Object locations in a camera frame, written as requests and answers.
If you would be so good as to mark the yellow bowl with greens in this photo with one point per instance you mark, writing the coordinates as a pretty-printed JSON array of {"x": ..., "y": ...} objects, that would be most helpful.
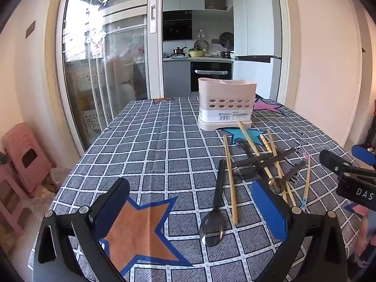
[{"x": 196, "y": 52}]

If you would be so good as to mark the white plastic utensil holder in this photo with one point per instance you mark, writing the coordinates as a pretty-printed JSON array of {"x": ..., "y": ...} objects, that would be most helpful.
[{"x": 224, "y": 103}]

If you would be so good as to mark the pink plastic stool stack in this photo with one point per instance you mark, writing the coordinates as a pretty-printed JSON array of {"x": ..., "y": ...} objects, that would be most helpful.
[{"x": 24, "y": 166}]

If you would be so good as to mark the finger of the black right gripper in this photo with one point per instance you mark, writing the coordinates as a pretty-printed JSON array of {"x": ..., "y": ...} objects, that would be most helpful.
[
  {"x": 363, "y": 155},
  {"x": 336, "y": 164}
]

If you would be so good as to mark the black range hood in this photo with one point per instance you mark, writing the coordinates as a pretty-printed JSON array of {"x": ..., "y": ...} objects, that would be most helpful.
[{"x": 177, "y": 25}]

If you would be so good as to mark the glass sliding door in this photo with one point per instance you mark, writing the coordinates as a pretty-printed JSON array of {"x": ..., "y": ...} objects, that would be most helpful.
[{"x": 108, "y": 54}]

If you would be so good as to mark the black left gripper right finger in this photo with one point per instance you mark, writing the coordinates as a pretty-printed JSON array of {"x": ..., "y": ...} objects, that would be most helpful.
[{"x": 325, "y": 259}]

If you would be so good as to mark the patterned chopstick pink tip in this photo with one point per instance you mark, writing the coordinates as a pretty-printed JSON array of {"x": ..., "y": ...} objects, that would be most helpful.
[{"x": 307, "y": 183}]

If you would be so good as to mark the cooking pot on stove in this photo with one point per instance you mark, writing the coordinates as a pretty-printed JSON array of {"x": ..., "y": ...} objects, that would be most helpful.
[{"x": 179, "y": 51}]

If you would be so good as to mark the white refrigerator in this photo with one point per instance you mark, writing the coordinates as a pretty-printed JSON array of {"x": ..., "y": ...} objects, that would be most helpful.
[{"x": 258, "y": 44}]

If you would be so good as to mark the grey checkered star tablecloth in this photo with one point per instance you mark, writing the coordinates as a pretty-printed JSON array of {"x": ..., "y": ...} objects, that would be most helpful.
[{"x": 171, "y": 166}]

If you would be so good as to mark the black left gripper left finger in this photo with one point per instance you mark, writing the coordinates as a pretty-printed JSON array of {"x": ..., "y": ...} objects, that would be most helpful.
[{"x": 54, "y": 258}]

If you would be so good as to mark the black built-in oven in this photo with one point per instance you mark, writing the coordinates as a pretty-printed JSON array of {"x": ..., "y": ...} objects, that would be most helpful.
[{"x": 219, "y": 71}]

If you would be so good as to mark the black handled utensil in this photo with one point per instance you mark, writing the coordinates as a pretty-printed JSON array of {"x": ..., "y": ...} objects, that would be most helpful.
[{"x": 277, "y": 185}]

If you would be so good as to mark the person right hand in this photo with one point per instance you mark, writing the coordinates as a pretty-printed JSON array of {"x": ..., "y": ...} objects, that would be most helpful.
[{"x": 366, "y": 235}]

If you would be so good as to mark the black handled spoon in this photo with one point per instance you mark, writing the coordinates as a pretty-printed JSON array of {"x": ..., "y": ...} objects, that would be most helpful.
[
  {"x": 249, "y": 168},
  {"x": 213, "y": 225}
]

